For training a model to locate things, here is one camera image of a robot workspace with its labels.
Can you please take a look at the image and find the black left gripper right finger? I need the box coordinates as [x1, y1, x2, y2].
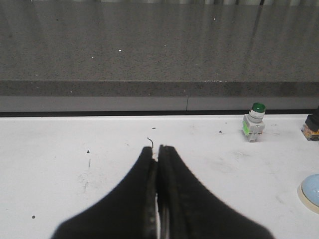
[157, 145, 273, 239]

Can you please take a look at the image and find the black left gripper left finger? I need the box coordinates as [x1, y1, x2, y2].
[52, 147, 157, 239]

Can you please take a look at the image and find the blue and cream call bell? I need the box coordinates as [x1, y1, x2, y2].
[297, 174, 319, 214]

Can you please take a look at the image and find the grey stone counter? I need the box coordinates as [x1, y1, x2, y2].
[0, 0, 319, 116]

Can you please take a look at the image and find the green pushbutton switch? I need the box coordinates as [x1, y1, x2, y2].
[242, 103, 266, 142]

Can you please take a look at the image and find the black selector switch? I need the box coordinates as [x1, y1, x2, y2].
[301, 108, 319, 141]

